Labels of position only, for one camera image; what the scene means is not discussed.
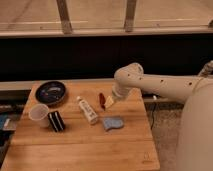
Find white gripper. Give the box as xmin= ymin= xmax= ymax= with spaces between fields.
xmin=104 ymin=86 xmax=131 ymax=109

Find black white striped eraser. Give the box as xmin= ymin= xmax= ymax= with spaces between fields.
xmin=48 ymin=111 xmax=65 ymax=132

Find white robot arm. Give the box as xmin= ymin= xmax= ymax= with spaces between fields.
xmin=104 ymin=60 xmax=213 ymax=171

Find red small object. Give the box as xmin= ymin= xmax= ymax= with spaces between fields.
xmin=99 ymin=93 xmax=106 ymax=110

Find white tube bottle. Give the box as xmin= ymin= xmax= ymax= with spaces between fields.
xmin=77 ymin=96 xmax=98 ymax=125

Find black round plate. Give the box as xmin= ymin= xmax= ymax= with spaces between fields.
xmin=35 ymin=81 xmax=66 ymax=106

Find translucent plastic cup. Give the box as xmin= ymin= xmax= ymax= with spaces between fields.
xmin=28 ymin=104 xmax=49 ymax=128

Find black cable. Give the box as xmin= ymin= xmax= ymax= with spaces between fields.
xmin=146 ymin=101 xmax=158 ymax=131

